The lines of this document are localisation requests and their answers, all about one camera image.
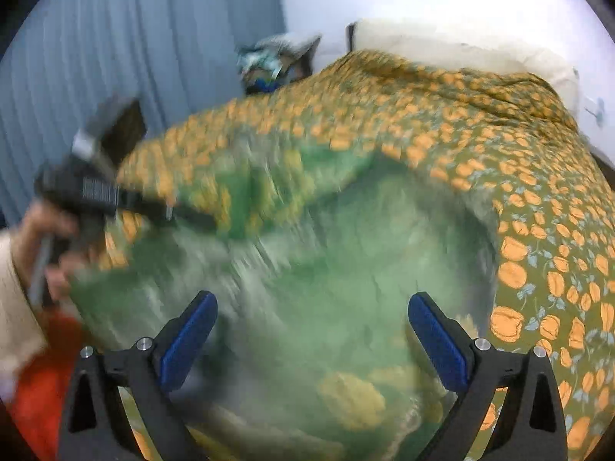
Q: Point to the dark wooden bed frame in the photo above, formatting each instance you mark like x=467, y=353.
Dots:
x=350, y=38

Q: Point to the cream pillow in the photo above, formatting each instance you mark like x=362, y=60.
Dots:
x=456, y=45

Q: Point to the person's left forearm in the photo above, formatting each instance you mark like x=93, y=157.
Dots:
x=14, y=307

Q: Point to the person's left hand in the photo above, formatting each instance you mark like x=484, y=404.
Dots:
x=33, y=230

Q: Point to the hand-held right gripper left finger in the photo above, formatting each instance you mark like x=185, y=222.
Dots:
x=185, y=341

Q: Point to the orange floral olive bedspread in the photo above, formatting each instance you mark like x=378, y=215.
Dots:
x=432, y=105

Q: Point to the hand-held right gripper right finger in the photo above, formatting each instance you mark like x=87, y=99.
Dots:
x=439, y=343

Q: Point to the red cloth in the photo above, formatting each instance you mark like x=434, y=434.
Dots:
x=43, y=394

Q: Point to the green pine-print silk garment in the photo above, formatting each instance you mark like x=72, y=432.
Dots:
x=312, y=273

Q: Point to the pile of colourful clothes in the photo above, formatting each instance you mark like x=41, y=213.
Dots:
x=262, y=69

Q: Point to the blue-grey curtain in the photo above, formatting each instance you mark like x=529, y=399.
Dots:
x=120, y=48

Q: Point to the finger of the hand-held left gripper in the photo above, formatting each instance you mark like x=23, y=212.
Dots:
x=187, y=216

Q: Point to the grey knitted cloth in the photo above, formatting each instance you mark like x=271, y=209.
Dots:
x=300, y=48

